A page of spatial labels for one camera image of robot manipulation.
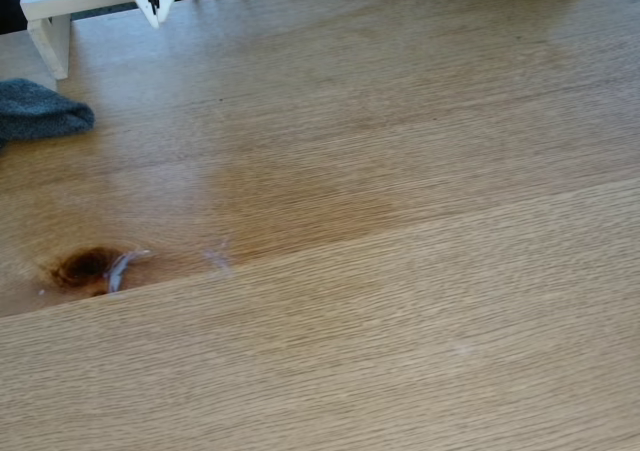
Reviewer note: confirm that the grey fleece cloth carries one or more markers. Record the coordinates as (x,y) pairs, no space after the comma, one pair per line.
(35,111)

